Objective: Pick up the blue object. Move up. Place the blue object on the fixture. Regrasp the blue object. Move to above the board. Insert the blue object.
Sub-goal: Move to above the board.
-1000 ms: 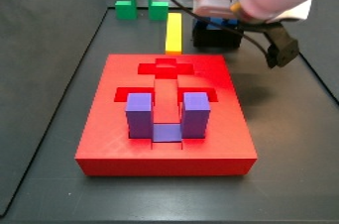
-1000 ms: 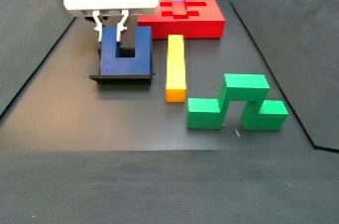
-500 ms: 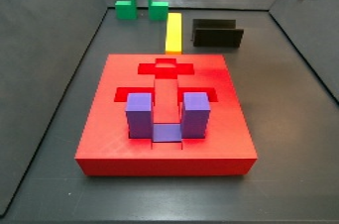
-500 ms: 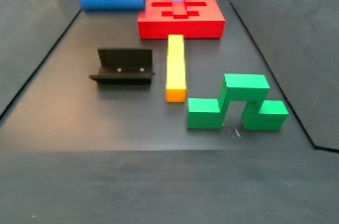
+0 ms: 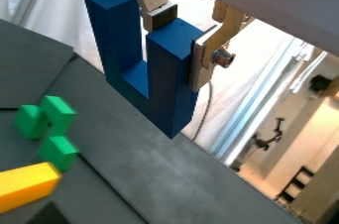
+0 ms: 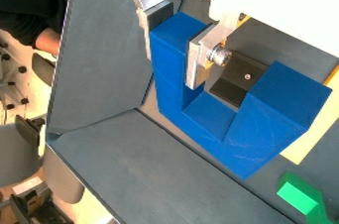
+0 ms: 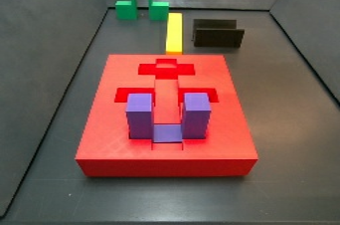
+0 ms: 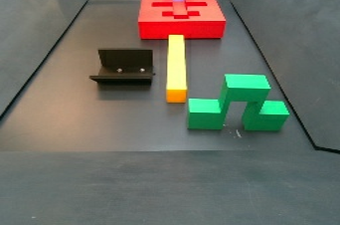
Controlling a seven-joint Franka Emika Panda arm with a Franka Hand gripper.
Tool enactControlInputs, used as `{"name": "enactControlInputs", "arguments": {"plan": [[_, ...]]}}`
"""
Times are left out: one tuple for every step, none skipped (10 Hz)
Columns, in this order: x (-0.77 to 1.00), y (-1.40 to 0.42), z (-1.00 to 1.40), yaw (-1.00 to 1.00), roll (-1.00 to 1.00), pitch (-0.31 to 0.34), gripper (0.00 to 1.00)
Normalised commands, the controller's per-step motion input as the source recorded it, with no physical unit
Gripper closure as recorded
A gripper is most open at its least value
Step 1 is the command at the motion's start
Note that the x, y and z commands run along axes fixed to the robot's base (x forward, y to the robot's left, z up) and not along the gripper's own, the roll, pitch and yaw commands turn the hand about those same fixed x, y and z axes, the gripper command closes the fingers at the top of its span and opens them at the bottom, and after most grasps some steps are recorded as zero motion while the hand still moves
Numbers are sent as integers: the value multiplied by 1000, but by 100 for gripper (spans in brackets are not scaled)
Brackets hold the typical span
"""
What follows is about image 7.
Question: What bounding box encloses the black fixture stand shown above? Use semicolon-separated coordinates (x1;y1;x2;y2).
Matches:
192;19;244;48

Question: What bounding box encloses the purple U-shaped block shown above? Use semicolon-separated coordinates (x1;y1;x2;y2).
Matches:
125;93;210;143

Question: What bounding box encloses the yellow long bar block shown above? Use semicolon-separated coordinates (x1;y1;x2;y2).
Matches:
166;13;182;55

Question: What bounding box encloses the red base block with slots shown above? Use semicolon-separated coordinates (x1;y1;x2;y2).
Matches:
76;55;257;177

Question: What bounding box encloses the green stepped arch block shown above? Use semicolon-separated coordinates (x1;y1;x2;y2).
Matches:
116;0;170;21

